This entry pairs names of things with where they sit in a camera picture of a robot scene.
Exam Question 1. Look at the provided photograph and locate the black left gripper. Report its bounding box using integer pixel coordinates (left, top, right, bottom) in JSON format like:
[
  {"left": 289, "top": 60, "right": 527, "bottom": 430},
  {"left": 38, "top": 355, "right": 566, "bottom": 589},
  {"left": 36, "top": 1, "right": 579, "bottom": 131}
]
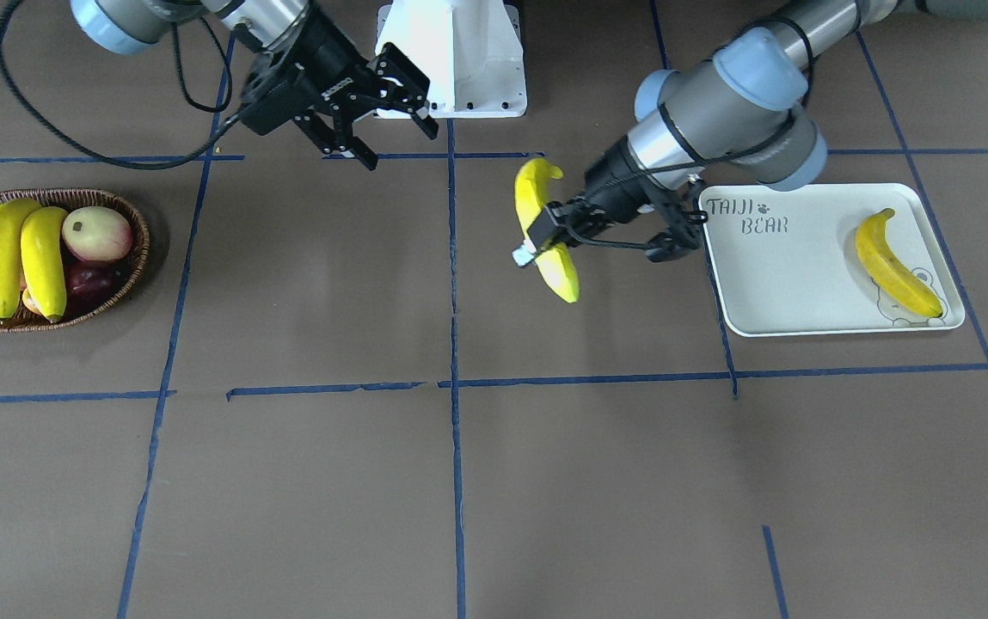
[{"left": 511, "top": 138, "right": 698, "bottom": 269}]

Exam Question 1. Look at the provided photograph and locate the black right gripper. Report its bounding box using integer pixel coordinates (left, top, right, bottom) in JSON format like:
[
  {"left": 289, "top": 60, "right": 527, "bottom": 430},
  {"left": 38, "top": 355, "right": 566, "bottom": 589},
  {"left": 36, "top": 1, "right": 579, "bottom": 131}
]
[{"left": 241, "top": 9, "right": 439, "bottom": 171}]

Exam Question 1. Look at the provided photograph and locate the yellow banana moved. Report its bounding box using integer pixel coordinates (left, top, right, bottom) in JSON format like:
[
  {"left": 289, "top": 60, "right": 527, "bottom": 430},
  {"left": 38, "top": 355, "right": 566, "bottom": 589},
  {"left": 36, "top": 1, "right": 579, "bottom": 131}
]
[
  {"left": 511, "top": 157, "right": 580, "bottom": 304},
  {"left": 854, "top": 208, "right": 944, "bottom": 320}
]

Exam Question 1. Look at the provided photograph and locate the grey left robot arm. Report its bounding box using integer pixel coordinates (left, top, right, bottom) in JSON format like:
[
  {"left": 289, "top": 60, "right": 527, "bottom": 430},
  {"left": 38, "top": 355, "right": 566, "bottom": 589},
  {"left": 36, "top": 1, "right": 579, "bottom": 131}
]
[{"left": 512, "top": 1, "right": 988, "bottom": 267}]

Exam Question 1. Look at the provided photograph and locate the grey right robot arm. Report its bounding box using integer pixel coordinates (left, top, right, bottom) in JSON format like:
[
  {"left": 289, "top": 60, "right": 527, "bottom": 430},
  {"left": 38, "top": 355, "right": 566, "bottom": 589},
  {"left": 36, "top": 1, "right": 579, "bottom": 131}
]
[{"left": 70, "top": 1, "right": 439, "bottom": 169}]

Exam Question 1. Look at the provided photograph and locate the yellow banana basket middle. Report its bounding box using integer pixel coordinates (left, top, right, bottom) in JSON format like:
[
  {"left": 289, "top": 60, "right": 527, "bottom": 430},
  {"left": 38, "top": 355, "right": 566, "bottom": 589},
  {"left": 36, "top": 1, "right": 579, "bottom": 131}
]
[{"left": 21, "top": 206, "right": 68, "bottom": 322}]

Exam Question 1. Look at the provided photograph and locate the yellow banana in basket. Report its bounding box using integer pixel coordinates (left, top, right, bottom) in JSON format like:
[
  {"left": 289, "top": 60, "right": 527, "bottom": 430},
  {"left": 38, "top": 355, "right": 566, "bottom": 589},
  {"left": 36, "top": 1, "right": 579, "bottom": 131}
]
[{"left": 0, "top": 199, "right": 41, "bottom": 322}]

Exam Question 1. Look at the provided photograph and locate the brown wicker basket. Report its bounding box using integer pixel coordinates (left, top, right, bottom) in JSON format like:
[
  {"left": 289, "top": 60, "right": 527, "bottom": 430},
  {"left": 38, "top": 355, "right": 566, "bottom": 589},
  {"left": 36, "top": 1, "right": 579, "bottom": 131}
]
[{"left": 0, "top": 188, "right": 151, "bottom": 334}]

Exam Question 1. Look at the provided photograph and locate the white bear serving tray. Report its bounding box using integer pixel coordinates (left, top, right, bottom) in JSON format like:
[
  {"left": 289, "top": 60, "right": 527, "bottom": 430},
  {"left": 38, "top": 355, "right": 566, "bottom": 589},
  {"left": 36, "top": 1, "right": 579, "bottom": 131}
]
[{"left": 699, "top": 183, "right": 966, "bottom": 338}]

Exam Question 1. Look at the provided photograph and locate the dark purple plum fruit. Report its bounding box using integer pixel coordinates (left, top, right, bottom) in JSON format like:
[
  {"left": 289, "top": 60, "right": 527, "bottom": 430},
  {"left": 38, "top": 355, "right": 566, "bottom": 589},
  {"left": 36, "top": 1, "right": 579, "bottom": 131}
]
[{"left": 65, "top": 262, "right": 125, "bottom": 316}]

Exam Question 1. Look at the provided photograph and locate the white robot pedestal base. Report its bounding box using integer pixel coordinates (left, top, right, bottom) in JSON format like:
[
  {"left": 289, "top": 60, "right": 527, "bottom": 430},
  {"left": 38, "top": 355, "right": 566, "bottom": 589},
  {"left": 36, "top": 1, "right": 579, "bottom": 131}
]
[{"left": 377, "top": 1, "right": 529, "bottom": 119}]

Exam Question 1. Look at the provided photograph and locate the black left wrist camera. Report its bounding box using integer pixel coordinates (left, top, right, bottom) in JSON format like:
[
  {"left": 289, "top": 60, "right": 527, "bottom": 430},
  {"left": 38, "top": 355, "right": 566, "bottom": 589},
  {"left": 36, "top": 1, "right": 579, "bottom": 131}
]
[{"left": 644, "top": 174, "right": 709, "bottom": 263}]

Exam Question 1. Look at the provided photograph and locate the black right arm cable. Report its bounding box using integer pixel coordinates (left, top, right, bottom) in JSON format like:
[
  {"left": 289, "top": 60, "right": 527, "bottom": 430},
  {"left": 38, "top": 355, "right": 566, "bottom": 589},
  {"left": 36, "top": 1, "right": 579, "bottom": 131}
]
[{"left": 0, "top": 0, "right": 254, "bottom": 170}]

